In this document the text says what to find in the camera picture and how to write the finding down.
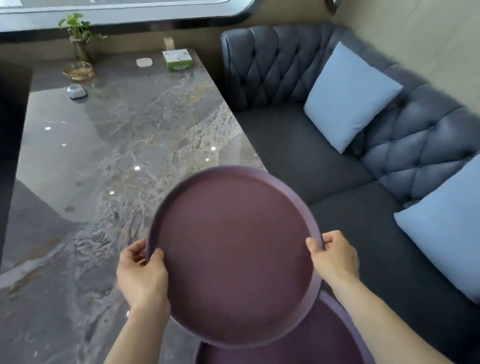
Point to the small wooden block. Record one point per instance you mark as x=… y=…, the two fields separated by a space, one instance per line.
x=168 y=44

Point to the person's right hand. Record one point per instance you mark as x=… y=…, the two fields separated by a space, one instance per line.
x=336 y=259

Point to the dark grey tufted sofa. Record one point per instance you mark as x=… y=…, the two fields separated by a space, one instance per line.
x=304 y=148

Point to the person's left hand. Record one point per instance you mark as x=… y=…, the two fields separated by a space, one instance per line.
x=144 y=282

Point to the purple round tray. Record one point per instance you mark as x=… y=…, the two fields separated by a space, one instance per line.
x=282 y=362
x=234 y=252

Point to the green plant in glass vase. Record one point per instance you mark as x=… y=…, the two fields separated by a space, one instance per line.
x=77 y=28

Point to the small white flat pad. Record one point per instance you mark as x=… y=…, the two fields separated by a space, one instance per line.
x=144 y=62

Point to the green and white tissue box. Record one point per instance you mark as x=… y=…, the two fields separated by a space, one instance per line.
x=177 y=58

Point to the small white round bell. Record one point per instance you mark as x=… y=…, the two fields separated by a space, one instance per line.
x=76 y=91

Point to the person's right forearm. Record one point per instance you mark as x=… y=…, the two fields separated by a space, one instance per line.
x=381 y=327

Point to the grey marble table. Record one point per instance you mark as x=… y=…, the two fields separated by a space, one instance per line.
x=92 y=139

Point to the silver rounded window frame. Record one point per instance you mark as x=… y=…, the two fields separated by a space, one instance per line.
x=17 y=19

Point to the person's left forearm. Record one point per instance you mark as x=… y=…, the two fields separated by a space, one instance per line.
x=129 y=355

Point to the light blue square pillow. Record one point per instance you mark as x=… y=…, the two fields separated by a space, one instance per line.
x=464 y=230
x=346 y=97

